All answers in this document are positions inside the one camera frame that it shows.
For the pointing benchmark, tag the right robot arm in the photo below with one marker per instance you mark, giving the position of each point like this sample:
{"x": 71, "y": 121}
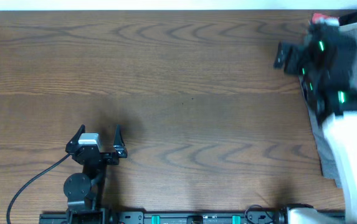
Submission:
{"x": 341, "y": 133}

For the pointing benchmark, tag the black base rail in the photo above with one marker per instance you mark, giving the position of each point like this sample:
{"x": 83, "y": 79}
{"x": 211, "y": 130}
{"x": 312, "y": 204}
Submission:
{"x": 253, "y": 214}

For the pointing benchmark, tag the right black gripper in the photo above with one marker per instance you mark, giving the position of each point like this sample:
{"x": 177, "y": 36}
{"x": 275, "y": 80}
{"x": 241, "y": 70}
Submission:
{"x": 294, "y": 53}

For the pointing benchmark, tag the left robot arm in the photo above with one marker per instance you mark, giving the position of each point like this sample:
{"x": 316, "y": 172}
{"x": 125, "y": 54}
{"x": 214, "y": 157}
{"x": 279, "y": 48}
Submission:
{"x": 84, "y": 189}

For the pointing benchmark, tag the red cloth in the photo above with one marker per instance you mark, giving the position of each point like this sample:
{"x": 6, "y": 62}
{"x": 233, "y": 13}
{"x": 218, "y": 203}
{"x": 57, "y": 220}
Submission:
{"x": 318, "y": 18}

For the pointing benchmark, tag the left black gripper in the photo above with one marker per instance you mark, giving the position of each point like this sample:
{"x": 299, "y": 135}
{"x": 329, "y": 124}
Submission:
{"x": 120, "y": 151}

